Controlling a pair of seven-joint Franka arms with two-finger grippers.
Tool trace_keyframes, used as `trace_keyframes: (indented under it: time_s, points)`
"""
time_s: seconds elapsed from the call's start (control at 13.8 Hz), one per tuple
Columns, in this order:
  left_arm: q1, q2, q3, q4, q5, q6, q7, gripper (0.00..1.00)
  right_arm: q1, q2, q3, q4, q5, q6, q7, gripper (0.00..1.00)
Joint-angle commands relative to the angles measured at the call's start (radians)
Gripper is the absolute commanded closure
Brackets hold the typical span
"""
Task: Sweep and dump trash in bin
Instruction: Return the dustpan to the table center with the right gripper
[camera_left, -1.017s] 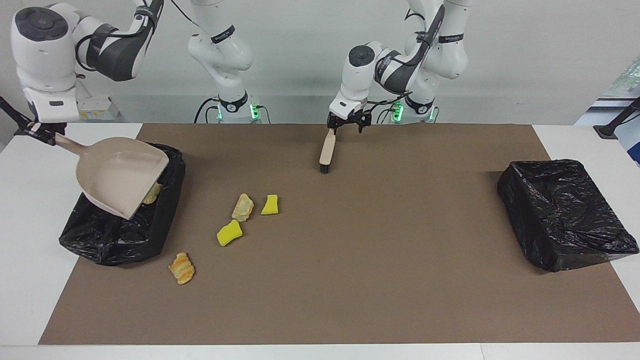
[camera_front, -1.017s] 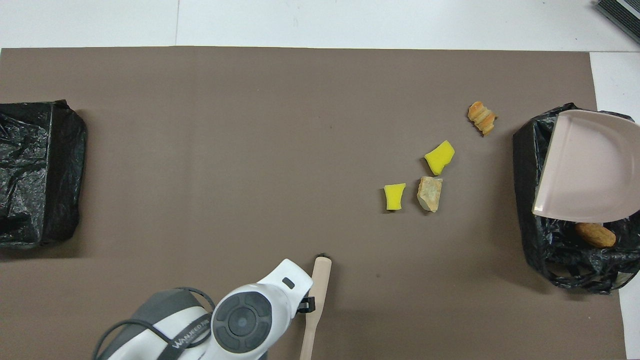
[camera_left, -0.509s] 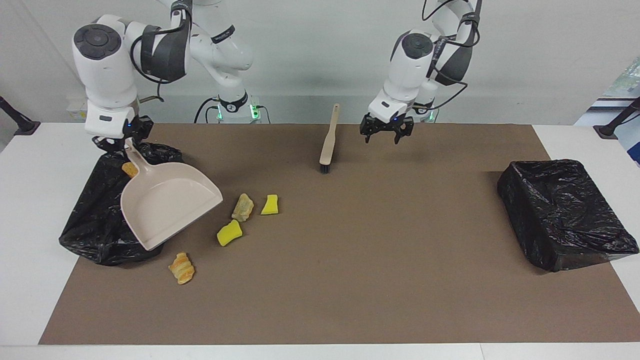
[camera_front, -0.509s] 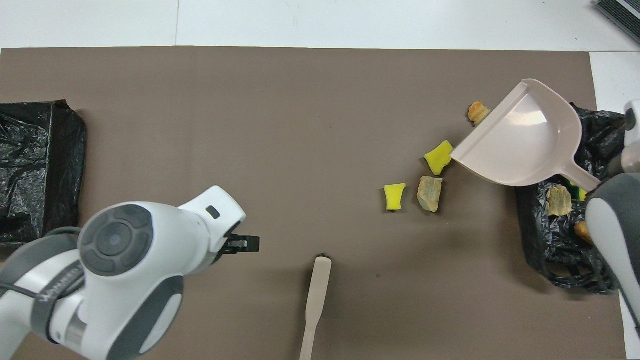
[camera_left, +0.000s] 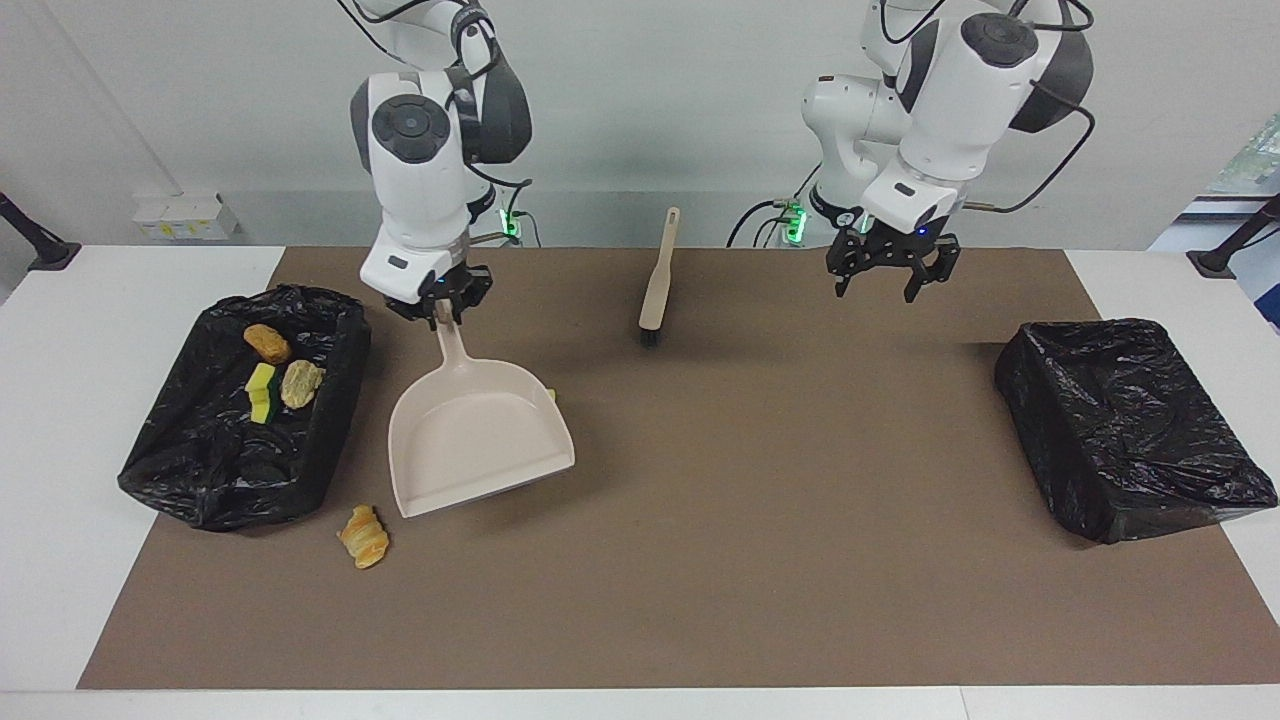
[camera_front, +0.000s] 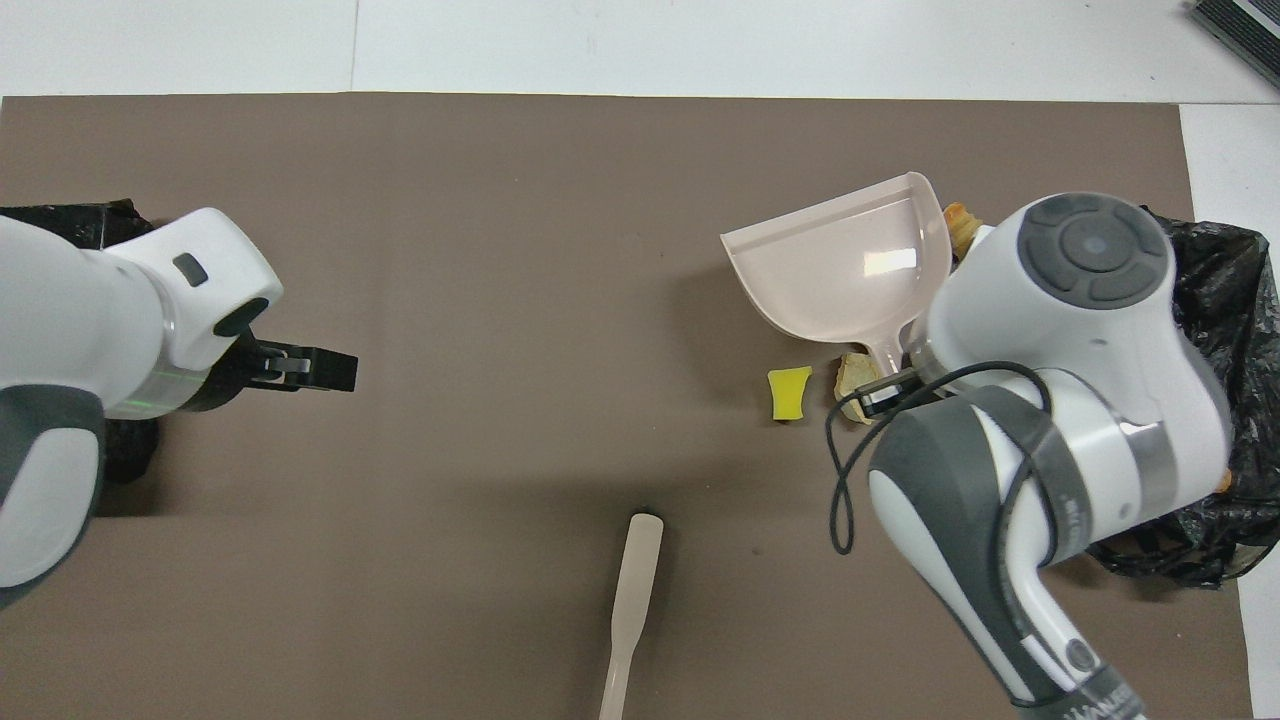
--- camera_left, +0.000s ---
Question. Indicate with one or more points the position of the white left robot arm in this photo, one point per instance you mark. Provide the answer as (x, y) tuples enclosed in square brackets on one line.
[(950, 110)]

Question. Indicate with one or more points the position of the brown toy bread bun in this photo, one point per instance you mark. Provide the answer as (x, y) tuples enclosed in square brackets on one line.
[(267, 344)]

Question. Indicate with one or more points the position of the brown paper table mat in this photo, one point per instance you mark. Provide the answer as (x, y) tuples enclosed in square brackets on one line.
[(800, 620)]

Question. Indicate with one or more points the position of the bin lined with black bag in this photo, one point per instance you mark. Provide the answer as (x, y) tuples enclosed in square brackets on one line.
[(200, 460), (1130, 420)]

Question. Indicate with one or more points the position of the black clamp stand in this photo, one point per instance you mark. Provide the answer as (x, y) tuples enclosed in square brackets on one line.
[(40, 245), (1225, 255)]

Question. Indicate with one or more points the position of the beige plastic dustpan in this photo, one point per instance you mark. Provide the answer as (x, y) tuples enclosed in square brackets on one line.
[(470, 440)]

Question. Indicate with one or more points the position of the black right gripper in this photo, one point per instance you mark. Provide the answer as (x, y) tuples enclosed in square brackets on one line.
[(465, 285)]

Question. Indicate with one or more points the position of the beige hand brush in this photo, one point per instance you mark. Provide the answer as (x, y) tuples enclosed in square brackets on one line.
[(657, 295)]

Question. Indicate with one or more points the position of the toy croissant pastry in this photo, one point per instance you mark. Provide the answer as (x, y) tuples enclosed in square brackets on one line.
[(364, 537), (300, 384)]

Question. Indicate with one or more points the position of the white power strip boxes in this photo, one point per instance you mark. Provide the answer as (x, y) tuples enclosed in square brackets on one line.
[(185, 215)]

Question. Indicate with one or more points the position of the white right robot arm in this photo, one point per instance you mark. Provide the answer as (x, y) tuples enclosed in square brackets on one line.
[(415, 200)]

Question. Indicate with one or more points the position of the yellow sponge with notch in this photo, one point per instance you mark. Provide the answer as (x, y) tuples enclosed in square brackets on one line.
[(261, 385)]

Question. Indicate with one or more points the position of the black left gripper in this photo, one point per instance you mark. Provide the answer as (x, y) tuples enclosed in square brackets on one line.
[(892, 244)]

